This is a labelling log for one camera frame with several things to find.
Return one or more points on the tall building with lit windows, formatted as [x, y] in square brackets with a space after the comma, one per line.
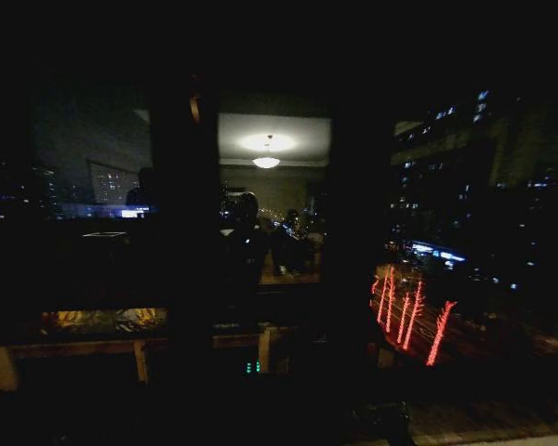
[439, 153]

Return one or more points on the tower block with lit windows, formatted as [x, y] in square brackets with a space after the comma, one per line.
[111, 183]

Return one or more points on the wooden window sill rail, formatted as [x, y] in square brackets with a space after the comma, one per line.
[74, 347]

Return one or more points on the wooden sill support post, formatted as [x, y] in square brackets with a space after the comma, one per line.
[141, 364]

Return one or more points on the dark window frame post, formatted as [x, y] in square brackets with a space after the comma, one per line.
[358, 209]
[183, 209]

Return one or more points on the round glowing ceiling lamp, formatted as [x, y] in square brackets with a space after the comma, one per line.
[266, 161]

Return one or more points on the blue lit street sign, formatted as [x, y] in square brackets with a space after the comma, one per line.
[434, 251]

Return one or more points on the green indicator lights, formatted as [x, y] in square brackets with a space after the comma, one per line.
[253, 367]

